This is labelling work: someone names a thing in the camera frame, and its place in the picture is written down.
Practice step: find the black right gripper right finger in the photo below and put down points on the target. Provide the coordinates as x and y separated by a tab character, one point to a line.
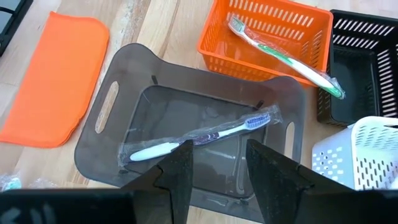
295	205

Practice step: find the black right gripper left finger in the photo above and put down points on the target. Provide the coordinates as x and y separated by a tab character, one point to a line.
161	205

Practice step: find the purple toothbrush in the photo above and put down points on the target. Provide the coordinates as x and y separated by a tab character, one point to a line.
155	151

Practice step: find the green toothbrush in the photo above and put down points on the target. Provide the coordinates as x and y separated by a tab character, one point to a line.
12	184
295	63

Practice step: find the white plastic basket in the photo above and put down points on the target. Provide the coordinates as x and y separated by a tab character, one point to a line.
342	155

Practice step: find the black plastic basket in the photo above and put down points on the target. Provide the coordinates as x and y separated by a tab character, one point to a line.
351	77

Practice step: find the smoky grey translucent tray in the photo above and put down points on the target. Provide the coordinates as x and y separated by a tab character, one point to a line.
140	62

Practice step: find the orange plastic basket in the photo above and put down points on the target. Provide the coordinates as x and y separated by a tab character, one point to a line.
214	53

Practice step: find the orange flat lid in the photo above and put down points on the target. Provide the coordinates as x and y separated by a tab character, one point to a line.
56	81

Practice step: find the black aluminium table frame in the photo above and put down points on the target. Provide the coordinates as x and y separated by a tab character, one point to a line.
18	18

